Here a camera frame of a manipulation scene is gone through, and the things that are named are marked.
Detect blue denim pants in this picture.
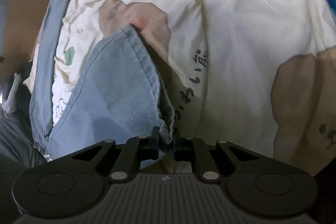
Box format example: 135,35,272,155
29,0,176,169

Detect flattened cardboard sheet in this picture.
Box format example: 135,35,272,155
0,0,105,75

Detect person's grey trousers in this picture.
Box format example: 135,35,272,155
0,116,48,168

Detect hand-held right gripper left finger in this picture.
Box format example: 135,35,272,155
42,126,160,184

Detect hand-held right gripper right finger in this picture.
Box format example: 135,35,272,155
172,127,292,184

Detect cream bear print blanket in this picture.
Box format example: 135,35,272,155
24,0,336,177

